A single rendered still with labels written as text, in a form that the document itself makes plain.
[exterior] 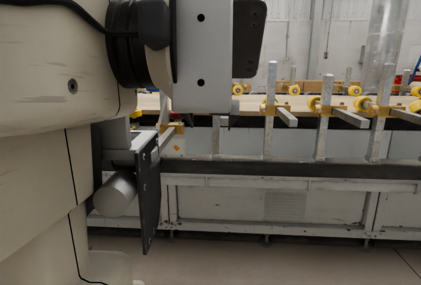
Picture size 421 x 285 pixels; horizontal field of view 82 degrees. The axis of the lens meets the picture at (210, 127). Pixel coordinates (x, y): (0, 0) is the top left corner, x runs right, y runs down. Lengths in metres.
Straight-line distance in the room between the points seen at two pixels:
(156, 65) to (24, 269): 0.23
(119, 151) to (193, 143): 1.08
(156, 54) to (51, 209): 0.17
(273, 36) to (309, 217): 7.18
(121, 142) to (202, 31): 0.21
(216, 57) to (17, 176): 0.18
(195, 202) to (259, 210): 0.41
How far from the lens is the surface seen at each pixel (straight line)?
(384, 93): 1.33
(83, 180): 0.32
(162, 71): 0.21
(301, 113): 1.41
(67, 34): 0.19
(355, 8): 9.30
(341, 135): 1.54
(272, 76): 1.14
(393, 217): 1.95
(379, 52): 4.81
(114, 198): 0.33
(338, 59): 9.01
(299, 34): 8.62
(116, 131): 0.35
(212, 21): 0.21
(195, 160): 1.20
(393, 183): 1.53
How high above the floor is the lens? 1.16
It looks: 15 degrees down
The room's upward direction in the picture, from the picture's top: straight up
